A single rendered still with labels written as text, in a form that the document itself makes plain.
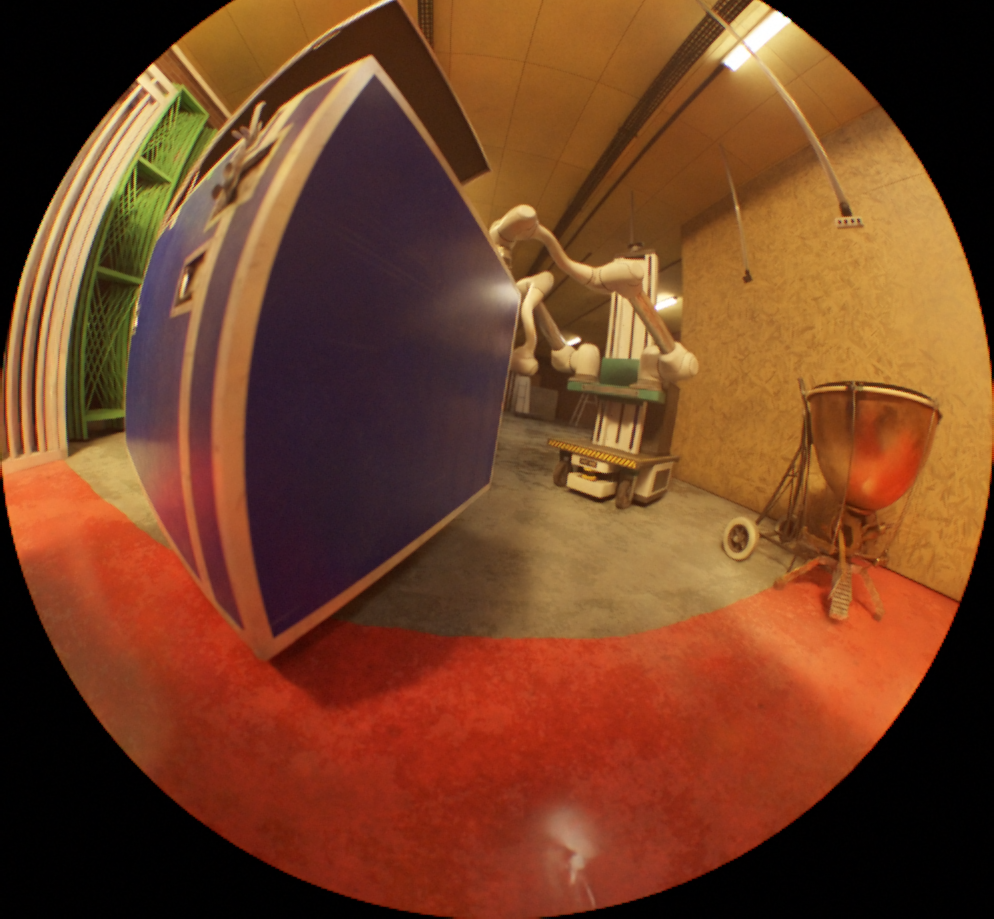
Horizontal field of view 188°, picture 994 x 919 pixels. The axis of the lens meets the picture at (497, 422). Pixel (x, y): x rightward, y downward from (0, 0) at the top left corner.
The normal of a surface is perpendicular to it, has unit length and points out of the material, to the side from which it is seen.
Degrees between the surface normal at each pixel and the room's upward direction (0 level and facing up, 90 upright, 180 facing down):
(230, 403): 90
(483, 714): 0
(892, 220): 90
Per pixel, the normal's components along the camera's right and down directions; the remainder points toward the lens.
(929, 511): -0.98, -0.15
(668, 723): 0.16, -0.98
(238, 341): 0.95, 0.17
